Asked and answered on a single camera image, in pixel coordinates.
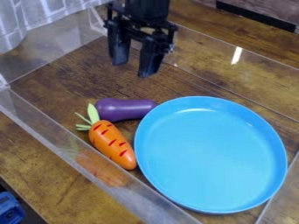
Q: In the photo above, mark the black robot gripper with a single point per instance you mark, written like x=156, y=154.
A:
x=139, y=20

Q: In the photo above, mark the purple toy eggplant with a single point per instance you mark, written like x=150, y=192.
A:
x=118, y=110

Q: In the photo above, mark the orange toy carrot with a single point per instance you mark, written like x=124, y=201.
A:
x=107, y=139

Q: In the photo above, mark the white patterned curtain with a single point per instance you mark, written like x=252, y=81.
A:
x=23, y=15

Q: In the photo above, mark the blue plastic plate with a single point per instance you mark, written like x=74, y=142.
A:
x=211, y=154

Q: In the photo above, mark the blue object at corner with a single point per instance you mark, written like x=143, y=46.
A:
x=11, y=209

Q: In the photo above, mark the clear acrylic enclosure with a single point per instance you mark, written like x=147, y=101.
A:
x=59, y=71

